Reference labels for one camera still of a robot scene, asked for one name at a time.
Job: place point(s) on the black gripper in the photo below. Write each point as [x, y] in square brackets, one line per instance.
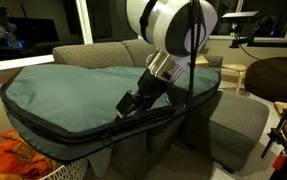
[153, 85]

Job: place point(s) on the orange patterned cloth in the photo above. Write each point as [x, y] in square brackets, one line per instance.
[13, 156]

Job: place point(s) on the small wooden side table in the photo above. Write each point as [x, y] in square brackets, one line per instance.
[203, 61]

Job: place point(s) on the black clamp stand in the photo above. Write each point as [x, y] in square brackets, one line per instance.
[276, 136]

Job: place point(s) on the grey cloth flap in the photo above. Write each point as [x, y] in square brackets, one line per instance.
[99, 163]

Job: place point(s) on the black stereo camera bar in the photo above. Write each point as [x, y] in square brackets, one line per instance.
[241, 16]

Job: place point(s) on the round wooden stool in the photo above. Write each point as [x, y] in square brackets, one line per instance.
[233, 68]

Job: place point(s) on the grey fabric sofa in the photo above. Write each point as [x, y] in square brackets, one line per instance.
[229, 126]

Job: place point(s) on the white lattice laundry basket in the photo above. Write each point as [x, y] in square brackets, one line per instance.
[66, 171]

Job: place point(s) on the dark brown bean bag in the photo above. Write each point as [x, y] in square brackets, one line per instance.
[276, 80]

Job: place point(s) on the large teal padded zip bag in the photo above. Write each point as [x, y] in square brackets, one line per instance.
[66, 96]

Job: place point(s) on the white window frame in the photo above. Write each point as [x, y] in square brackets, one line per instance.
[83, 20]

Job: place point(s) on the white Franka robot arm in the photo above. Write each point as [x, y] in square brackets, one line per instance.
[176, 26]

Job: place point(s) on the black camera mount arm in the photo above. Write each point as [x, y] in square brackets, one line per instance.
[269, 44]

